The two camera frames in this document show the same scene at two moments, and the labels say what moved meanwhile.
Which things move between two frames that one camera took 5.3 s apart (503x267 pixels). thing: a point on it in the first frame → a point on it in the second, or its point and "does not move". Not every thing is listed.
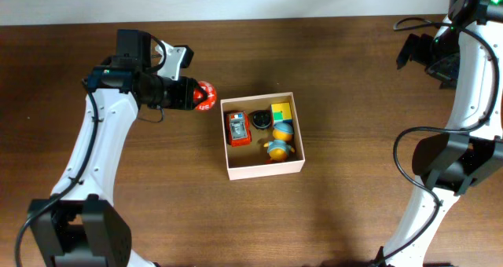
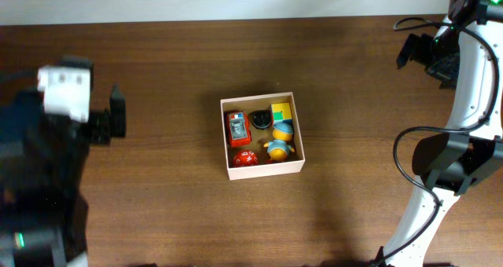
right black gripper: x=447 y=74 does not move
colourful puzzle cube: x=281 y=111 does not move
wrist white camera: x=170 y=67 → x=67 y=89
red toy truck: x=238 y=129 does not move
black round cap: x=260 y=119 does not move
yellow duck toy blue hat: x=279 y=148 does not move
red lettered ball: x=210 y=100 → x=245 y=159
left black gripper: x=185 y=100 → x=110 y=120
